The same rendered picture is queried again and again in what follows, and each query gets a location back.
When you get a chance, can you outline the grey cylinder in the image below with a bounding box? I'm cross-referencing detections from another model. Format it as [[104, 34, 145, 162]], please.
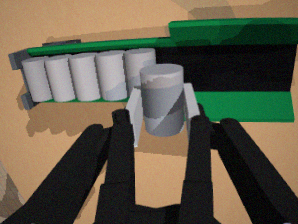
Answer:
[[139, 64, 184, 137], [124, 48, 156, 97], [44, 54, 77, 102], [21, 56, 53, 102], [95, 50, 129, 101], [68, 52, 102, 101]]

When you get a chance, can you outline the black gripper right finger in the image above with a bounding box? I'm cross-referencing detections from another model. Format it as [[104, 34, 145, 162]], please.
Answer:
[[178, 83, 298, 224]]

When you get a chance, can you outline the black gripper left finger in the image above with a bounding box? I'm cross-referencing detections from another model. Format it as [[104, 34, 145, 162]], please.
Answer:
[[0, 86, 144, 224]]

